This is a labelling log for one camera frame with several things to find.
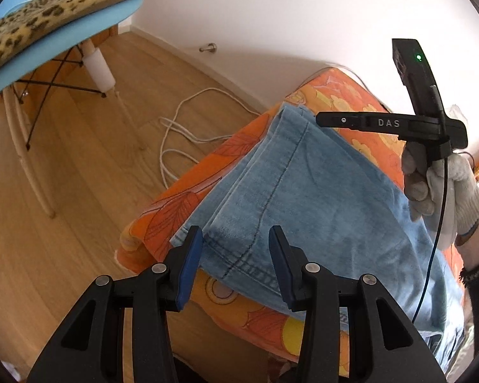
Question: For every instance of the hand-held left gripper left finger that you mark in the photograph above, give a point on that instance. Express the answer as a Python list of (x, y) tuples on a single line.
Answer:
[(187, 271)]

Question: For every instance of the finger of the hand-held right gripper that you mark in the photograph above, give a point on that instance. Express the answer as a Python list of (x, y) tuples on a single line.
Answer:
[(339, 120)]

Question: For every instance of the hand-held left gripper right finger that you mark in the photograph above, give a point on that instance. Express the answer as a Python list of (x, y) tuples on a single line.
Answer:
[(281, 271)]

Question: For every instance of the light blue denim pants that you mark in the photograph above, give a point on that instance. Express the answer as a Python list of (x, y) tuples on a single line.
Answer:
[(323, 207)]

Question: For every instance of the person's right hand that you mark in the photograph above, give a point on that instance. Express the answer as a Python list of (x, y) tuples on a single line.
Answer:
[(463, 195)]

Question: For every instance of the orange floral bedsheet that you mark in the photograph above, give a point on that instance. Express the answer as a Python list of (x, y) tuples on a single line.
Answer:
[(175, 207)]

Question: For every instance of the metal door stopper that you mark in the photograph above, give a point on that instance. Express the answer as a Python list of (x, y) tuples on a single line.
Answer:
[(211, 46)]

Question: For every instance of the white foam leg wrap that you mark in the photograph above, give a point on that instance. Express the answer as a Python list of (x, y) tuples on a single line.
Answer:
[(98, 70)]

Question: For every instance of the blue chair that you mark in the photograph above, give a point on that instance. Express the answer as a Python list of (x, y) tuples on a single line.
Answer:
[(64, 36)]

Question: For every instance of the leopard print cushion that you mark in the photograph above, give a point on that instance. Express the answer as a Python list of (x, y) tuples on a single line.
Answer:
[(44, 12)]

